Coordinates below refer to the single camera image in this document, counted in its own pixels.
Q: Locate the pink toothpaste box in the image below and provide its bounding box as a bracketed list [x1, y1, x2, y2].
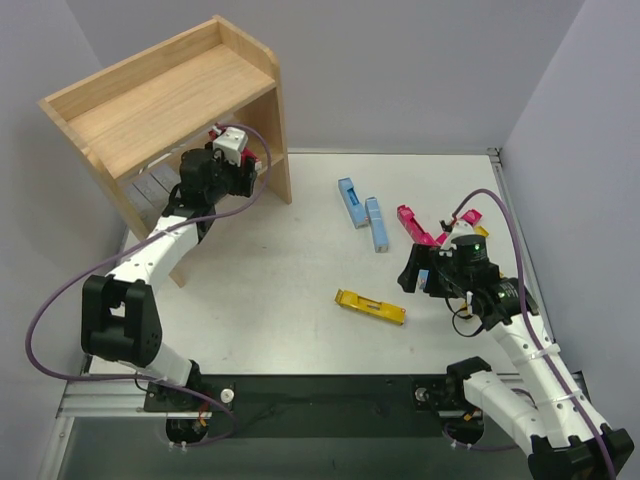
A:
[241, 147, 262, 174]
[396, 205, 440, 246]
[436, 209, 483, 245]

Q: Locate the blue toothpaste box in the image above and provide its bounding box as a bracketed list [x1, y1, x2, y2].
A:
[417, 270, 429, 290]
[338, 177, 368, 229]
[365, 197, 389, 253]

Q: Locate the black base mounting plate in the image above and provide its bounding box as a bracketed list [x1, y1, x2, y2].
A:
[144, 374, 485, 443]

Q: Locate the blue toothpaste box near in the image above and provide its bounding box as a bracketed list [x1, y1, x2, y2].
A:
[417, 270, 429, 290]

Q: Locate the yellow toothpaste box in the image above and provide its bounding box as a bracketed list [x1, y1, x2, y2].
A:
[474, 226, 489, 237]
[335, 289, 406, 326]

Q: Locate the wooden two-tier shelf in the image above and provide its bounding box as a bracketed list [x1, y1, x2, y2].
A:
[37, 14, 294, 289]

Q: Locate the aluminium frame rail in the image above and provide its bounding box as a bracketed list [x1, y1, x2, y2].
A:
[57, 372, 596, 420]

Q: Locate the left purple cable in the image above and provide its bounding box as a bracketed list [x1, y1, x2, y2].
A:
[24, 123, 274, 446]

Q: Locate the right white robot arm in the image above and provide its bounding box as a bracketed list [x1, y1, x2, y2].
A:
[398, 234, 634, 479]

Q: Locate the silver toothpaste box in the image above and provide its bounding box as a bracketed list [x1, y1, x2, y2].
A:
[127, 175, 169, 226]
[150, 165, 180, 192]

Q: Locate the yellow toothpaste box front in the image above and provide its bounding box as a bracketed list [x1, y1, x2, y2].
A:
[335, 289, 406, 326]

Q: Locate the blue toothpaste box far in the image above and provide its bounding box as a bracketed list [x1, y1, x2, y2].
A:
[338, 177, 368, 229]

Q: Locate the purple cable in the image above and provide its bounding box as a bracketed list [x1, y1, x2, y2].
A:
[24, 123, 274, 446]
[452, 188, 616, 480]

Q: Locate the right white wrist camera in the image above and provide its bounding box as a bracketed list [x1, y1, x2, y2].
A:
[438, 219, 475, 248]

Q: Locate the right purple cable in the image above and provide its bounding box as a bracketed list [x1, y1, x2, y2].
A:
[452, 188, 616, 480]

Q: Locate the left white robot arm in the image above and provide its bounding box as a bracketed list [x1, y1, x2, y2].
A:
[81, 143, 259, 411]

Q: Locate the blue toothpaste box middle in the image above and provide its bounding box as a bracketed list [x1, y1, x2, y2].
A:
[365, 197, 389, 253]

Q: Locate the yellow toothpaste box right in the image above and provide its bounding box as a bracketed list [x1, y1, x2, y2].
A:
[474, 226, 489, 237]

